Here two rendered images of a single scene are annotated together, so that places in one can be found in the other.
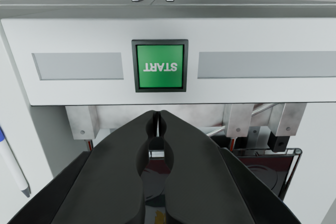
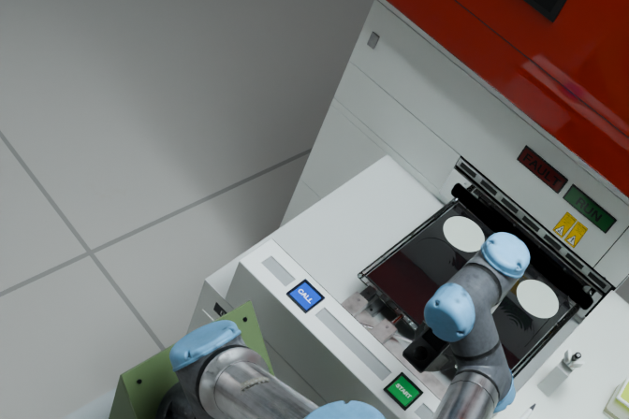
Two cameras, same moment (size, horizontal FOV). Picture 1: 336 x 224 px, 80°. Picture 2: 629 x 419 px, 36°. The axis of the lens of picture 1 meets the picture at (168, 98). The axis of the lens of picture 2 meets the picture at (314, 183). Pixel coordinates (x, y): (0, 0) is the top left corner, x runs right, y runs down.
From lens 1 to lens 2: 1.64 m
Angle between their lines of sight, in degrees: 20
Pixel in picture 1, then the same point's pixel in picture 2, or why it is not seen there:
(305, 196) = (370, 207)
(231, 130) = (391, 330)
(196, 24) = (375, 391)
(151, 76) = (410, 391)
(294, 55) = (343, 341)
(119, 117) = not seen: hidden behind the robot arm
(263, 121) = (364, 315)
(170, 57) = (396, 389)
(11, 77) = not seen: outside the picture
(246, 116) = (376, 330)
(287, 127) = (358, 301)
